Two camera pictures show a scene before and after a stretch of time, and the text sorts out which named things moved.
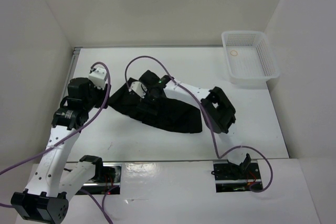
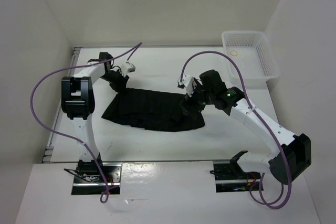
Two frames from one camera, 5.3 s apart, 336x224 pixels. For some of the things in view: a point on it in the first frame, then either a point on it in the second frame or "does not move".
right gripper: [144, 103] to [188, 101]
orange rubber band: [230, 52] does not move
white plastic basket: [250, 57] does not move
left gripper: [102, 93] to [122, 84]
